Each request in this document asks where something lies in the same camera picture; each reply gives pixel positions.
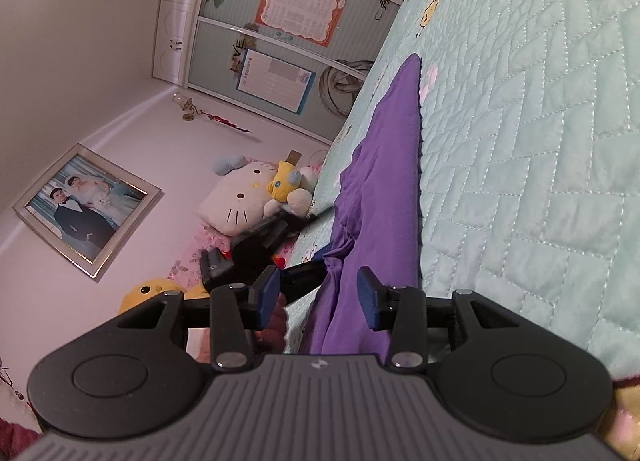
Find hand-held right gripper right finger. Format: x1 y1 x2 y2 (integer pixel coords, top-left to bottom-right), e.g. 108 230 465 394
356 266 523 373

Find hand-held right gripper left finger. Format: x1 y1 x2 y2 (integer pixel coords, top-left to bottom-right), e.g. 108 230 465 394
117 266 280 373

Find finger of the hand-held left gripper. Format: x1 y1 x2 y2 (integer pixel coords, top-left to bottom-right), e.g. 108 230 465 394
287 208 333 239
279 261 333 303

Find purple t-shirt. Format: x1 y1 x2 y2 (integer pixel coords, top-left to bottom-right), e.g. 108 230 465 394
282 53 426 364

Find person's left hand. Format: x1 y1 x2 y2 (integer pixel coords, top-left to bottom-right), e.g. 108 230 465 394
256 293 288 354

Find white cat plush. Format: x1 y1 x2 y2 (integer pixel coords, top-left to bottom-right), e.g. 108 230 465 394
196 155 318 237

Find yellow bear plush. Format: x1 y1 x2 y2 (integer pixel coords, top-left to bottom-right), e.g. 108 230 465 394
117 277 211 317

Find grey rings decal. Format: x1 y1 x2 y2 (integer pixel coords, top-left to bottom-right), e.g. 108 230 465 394
319 60 373 116

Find blue-bordered poster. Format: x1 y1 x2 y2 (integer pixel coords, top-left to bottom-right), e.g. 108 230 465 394
236 48 317 115

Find framed photo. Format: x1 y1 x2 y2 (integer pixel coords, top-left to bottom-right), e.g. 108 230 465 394
12 143 163 282

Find grey sliding-door wardrobe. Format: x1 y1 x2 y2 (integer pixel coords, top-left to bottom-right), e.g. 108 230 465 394
150 0 436 144

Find orange-bordered poster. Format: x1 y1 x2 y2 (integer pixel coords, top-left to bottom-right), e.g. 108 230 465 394
255 0 347 48

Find bee-print quilted bed cover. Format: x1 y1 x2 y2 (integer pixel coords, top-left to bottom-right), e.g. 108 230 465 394
282 0 640 392

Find hanging wall ornament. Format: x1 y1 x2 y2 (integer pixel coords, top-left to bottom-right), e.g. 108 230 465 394
172 92 253 134

